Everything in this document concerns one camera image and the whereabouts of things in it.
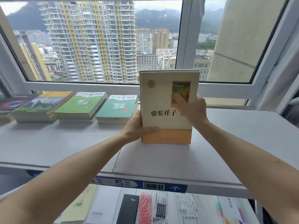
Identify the colourful printed booklet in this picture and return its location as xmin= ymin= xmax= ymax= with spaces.
xmin=216 ymin=196 xmax=244 ymax=224

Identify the white yellow apartment tower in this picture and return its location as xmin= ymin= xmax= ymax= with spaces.
xmin=37 ymin=0 xmax=138 ymax=84

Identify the white printed paper card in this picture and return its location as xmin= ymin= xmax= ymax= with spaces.
xmin=178 ymin=193 xmax=199 ymax=224

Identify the black nebula cover books stack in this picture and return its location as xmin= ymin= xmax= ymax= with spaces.
xmin=0 ymin=96 xmax=32 ymax=118

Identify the cream notebook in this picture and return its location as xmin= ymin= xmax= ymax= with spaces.
xmin=60 ymin=184 xmax=98 ymax=224

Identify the person's right hand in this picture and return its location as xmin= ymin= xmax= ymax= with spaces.
xmin=174 ymin=93 xmax=209 ymax=131

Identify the pink eraser pack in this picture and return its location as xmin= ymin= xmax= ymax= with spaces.
xmin=138 ymin=193 xmax=153 ymax=224

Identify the yellow wolf cover books stack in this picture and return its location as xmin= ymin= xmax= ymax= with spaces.
xmin=10 ymin=91 xmax=74 ymax=123

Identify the beige high-rise building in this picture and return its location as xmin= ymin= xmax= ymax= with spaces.
xmin=206 ymin=0 xmax=287 ymax=83

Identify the cream orange cover books stack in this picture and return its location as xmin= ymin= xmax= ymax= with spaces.
xmin=139 ymin=70 xmax=201 ymax=145

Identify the low tan office building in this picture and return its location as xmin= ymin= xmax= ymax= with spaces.
xmin=193 ymin=57 xmax=211 ymax=82

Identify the person's right forearm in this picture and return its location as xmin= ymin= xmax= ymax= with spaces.
xmin=194 ymin=120 xmax=299 ymax=224

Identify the person's left hand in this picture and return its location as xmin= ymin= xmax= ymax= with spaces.
xmin=120 ymin=110 xmax=161 ymax=145

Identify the teal cover books stack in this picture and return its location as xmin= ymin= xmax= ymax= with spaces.
xmin=95 ymin=95 xmax=139 ymax=125

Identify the green mountain ridge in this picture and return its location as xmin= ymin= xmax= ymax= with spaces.
xmin=6 ymin=1 xmax=224 ymax=33

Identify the dark grey notebook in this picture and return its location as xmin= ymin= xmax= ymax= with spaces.
xmin=116 ymin=194 xmax=140 ymax=224

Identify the white notebook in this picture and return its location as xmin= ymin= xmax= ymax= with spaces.
xmin=85 ymin=186 xmax=122 ymax=224

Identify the clear pack of pens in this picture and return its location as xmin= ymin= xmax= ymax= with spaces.
xmin=153 ymin=191 xmax=169 ymax=224

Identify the person's left forearm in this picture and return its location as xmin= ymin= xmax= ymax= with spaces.
xmin=0 ymin=134 xmax=131 ymax=224

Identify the white window frame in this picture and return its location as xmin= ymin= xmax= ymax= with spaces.
xmin=0 ymin=0 xmax=299 ymax=108

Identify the white metal shelf rack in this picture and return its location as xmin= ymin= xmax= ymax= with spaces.
xmin=0 ymin=90 xmax=299 ymax=224

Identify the grey hanging fabric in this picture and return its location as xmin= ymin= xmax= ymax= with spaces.
xmin=256 ymin=32 xmax=299 ymax=128

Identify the green cover books stack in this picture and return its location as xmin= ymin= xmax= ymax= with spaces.
xmin=54 ymin=91 xmax=108 ymax=124

